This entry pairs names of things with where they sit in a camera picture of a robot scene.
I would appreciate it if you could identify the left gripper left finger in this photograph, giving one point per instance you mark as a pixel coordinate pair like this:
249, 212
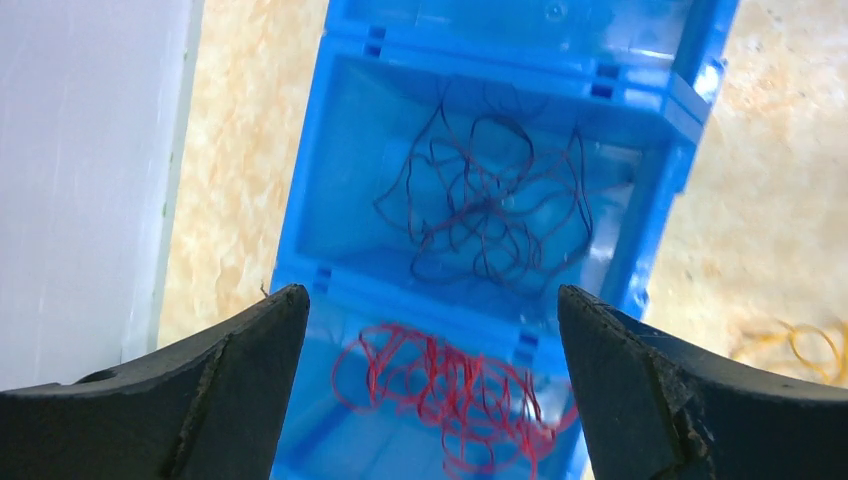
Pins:
210, 406

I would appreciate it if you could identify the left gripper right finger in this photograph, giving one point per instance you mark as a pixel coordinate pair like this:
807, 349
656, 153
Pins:
654, 406

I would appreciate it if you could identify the blue three-compartment plastic bin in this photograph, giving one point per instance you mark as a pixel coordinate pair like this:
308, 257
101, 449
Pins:
460, 161

